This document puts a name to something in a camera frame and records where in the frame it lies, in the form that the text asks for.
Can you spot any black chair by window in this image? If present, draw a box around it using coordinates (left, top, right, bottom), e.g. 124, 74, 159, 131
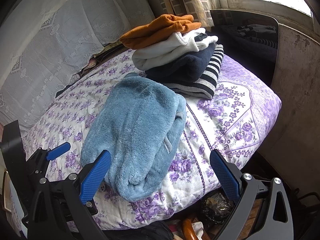
210, 9, 279, 86

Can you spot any navy folded garment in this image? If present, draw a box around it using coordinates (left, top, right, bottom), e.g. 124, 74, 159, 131
145, 43, 216, 83

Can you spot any blue fleece garment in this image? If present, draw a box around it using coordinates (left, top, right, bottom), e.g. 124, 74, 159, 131
80, 73, 187, 202

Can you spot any purple floral bed quilt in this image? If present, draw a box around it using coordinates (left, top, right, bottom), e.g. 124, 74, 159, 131
22, 50, 281, 230

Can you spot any orange folded sweater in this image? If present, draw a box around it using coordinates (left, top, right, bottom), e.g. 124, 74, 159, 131
119, 14, 202, 50

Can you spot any white lace bed cover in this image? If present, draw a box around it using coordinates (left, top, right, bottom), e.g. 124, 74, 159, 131
1, 0, 153, 132

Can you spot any striped folded garment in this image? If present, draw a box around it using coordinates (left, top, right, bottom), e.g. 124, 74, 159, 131
164, 44, 224, 100

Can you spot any white folded garment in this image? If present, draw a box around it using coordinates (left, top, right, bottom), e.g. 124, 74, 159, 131
132, 28, 219, 70

